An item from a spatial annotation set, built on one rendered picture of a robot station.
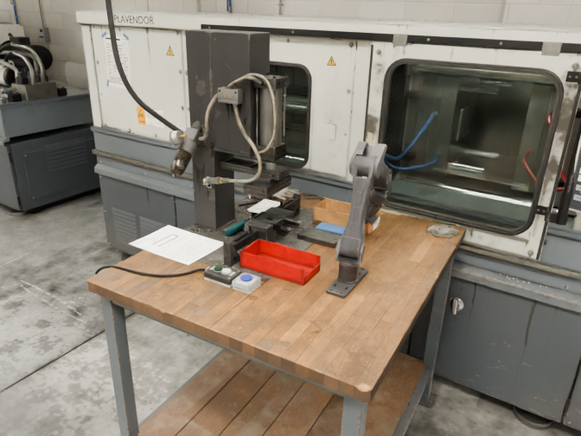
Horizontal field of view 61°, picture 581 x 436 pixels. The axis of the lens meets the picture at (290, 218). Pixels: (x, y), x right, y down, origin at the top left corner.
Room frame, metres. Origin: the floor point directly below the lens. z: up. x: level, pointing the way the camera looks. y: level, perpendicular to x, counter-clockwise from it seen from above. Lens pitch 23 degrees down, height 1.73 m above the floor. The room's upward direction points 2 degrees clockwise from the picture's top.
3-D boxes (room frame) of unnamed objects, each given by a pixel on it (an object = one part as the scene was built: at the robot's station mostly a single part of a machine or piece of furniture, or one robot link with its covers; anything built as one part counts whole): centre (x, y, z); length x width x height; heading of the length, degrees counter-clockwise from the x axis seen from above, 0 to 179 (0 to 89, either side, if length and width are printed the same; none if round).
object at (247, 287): (1.37, 0.13, 0.90); 0.07 x 0.07 x 0.06; 61
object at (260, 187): (1.77, 0.15, 1.22); 0.26 x 0.18 x 0.30; 61
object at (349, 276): (1.42, -0.19, 0.94); 0.20 x 0.07 x 0.08; 151
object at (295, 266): (1.50, 0.03, 0.93); 0.25 x 0.12 x 0.06; 61
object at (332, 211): (1.91, -0.23, 0.93); 0.25 x 0.13 x 0.08; 61
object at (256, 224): (1.75, 0.08, 0.98); 0.20 x 0.10 x 0.01; 151
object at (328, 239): (1.78, -0.14, 0.91); 0.17 x 0.16 x 0.02; 151
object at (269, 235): (1.75, 0.08, 0.94); 0.20 x 0.10 x 0.07; 151
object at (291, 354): (1.64, -0.04, 0.45); 1.12 x 0.99 x 0.90; 151
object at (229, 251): (1.54, 0.20, 0.95); 0.06 x 0.03 x 0.09; 151
